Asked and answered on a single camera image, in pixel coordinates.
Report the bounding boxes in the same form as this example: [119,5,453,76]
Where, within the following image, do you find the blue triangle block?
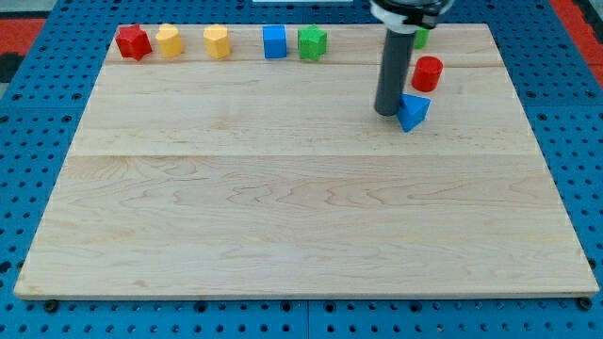
[397,93,431,133]

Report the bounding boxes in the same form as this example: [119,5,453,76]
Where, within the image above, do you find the blue cube block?
[262,24,287,59]

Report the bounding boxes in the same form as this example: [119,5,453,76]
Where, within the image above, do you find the light wooden board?
[14,24,599,300]

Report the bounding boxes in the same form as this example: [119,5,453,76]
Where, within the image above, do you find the green star block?
[298,24,327,61]

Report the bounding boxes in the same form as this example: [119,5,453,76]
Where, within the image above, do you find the yellow heart block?
[155,24,185,58]

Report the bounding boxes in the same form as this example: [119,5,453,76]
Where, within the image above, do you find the red cylinder block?
[411,56,444,92]

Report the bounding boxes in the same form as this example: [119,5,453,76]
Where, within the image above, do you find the green block behind rod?
[414,27,430,50]

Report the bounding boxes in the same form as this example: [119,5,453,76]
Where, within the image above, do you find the red star block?
[116,24,153,61]

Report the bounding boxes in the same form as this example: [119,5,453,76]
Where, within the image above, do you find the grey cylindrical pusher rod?
[374,29,416,117]

